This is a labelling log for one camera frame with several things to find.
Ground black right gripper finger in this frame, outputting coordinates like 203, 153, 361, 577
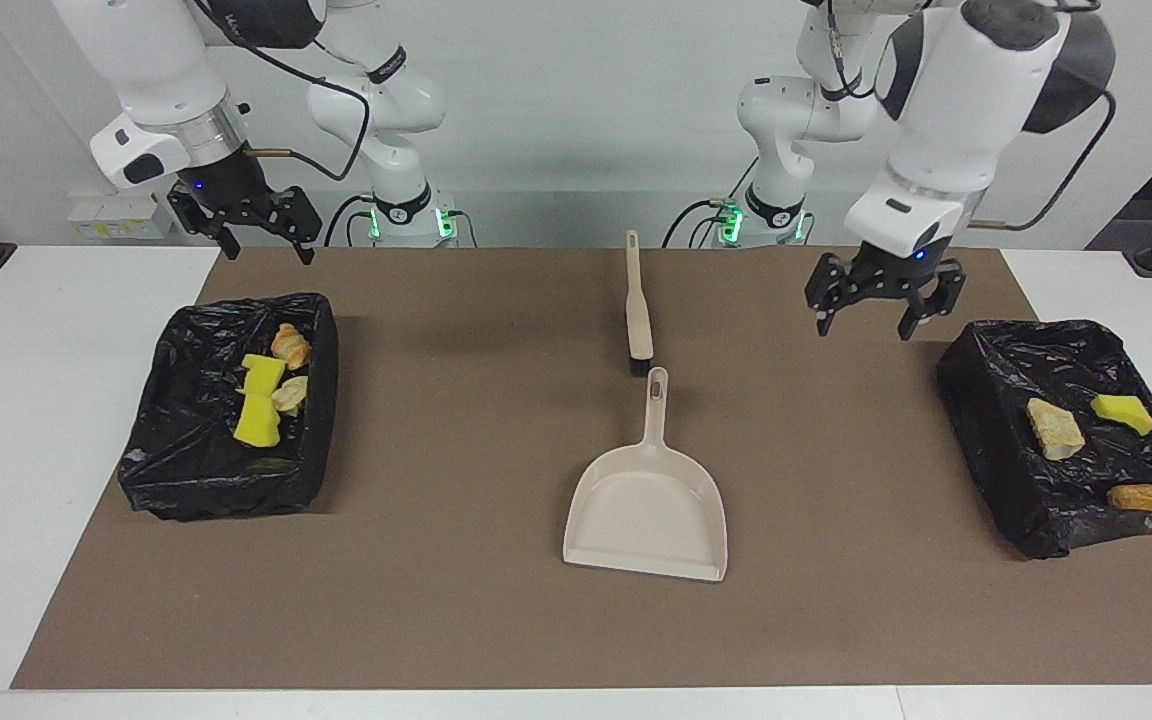
256, 186, 324, 266
166, 185, 243, 262

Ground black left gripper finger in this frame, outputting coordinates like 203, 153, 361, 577
898, 260, 967, 342
803, 252, 862, 337

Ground striped toy croissant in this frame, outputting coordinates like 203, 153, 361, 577
1026, 398, 1087, 461
270, 322, 311, 371

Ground green and yellow sponge piece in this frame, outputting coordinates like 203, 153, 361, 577
1091, 394, 1152, 437
239, 354, 287, 397

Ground beige hand brush black bristles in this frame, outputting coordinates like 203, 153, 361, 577
624, 229, 655, 377

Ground beige plastic dustpan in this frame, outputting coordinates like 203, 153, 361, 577
562, 366, 729, 583

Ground bin lined with black bag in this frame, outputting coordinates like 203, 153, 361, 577
936, 318, 1152, 559
118, 292, 340, 522

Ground white power strip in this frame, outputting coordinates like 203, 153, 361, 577
68, 193, 177, 241

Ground brown table mat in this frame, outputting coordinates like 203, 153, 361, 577
11, 247, 1152, 691

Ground black right arm base cable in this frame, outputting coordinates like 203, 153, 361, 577
324, 193, 377, 248

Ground black arm base cable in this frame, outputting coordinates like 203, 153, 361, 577
324, 193, 377, 248
661, 198, 737, 249

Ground black left arm base cable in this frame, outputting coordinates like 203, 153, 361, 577
661, 198, 737, 249

